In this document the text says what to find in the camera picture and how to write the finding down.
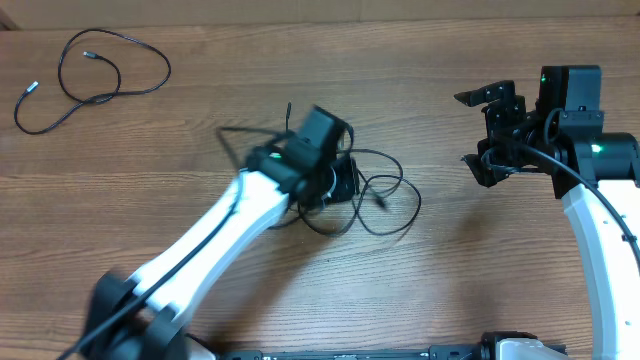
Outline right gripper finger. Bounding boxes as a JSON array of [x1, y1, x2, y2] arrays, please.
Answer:
[[461, 154, 499, 188], [454, 80, 515, 107]]

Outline thin black USB cable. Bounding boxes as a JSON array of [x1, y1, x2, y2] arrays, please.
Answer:
[[272, 173, 423, 238]]

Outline thick black USB cable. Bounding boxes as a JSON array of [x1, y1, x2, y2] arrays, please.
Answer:
[[13, 27, 173, 136]]

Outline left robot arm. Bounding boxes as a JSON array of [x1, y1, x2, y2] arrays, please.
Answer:
[[62, 106, 354, 360]]

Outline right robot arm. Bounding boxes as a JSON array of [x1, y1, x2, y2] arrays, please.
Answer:
[[454, 65, 639, 359]]

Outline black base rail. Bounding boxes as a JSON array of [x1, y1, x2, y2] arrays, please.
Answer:
[[217, 328, 569, 360]]

